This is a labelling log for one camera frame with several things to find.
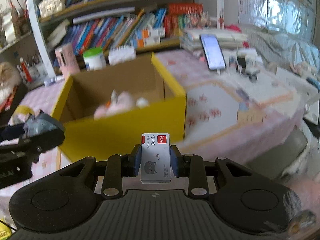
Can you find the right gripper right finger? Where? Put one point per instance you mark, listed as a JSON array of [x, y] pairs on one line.
[[192, 167]]

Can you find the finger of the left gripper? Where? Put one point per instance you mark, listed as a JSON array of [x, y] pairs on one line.
[[8, 132]]

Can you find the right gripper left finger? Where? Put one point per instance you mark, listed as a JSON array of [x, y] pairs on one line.
[[118, 167]]

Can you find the small white staples box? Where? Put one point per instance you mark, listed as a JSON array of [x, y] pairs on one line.
[[155, 161]]

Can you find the pink pig plush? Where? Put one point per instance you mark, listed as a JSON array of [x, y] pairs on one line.
[[118, 103]]

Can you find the yellow tape roll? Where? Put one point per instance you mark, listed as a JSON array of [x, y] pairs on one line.
[[21, 114]]

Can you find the red paper stack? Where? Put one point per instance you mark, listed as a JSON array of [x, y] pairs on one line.
[[6, 105]]

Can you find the orange white fluffy cat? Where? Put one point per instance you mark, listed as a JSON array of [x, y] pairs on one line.
[[10, 78]]

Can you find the pink checked tablecloth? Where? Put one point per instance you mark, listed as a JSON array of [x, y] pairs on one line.
[[226, 114]]

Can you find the white pen holder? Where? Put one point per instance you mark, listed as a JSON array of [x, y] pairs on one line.
[[38, 75]]

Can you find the small spray bottle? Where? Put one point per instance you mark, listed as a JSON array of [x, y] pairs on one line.
[[53, 80]]

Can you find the yellow cardboard box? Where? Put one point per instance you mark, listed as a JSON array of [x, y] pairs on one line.
[[145, 77]]

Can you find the pink humidifier cylinder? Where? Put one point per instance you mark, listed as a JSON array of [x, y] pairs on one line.
[[67, 60]]

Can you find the white jar green lid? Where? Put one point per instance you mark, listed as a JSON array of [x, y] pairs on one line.
[[94, 59]]

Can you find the smartphone with lit screen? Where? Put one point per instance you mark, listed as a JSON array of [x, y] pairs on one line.
[[212, 52]]

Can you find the white quilted pouch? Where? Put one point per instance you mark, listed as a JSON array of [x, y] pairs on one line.
[[121, 54]]

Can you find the cream quilted handbag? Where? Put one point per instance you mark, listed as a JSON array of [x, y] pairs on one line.
[[49, 7]]

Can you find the row of colourful books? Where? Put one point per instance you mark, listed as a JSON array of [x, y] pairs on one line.
[[110, 29]]

